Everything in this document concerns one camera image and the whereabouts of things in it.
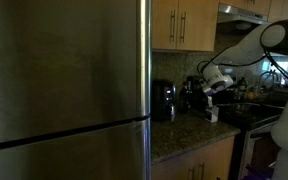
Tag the wooden upper cabinet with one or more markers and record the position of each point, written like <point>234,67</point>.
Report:
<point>184,25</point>

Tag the wooden cabinet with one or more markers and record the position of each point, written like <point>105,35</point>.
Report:
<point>184,25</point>
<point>197,160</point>

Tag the stainless steel fridge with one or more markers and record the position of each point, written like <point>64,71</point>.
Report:
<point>64,90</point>

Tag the wooden lower cabinet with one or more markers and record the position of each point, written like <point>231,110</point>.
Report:
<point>197,160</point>

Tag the small yellow item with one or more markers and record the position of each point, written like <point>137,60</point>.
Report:
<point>250,96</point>

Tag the black stove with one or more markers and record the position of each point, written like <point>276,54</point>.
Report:
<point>250,126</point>

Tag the range hood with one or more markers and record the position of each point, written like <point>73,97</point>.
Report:
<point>242,15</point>

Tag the kitchen faucet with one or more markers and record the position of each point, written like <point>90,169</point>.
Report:
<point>268,78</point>

